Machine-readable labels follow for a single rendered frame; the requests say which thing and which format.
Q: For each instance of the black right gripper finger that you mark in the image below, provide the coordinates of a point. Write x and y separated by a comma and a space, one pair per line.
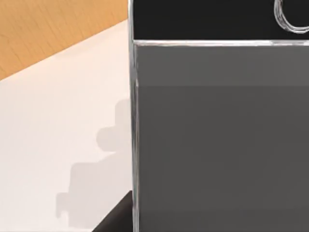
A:
120, 216

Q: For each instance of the grey and black box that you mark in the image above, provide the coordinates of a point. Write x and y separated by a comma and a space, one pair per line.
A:
217, 133

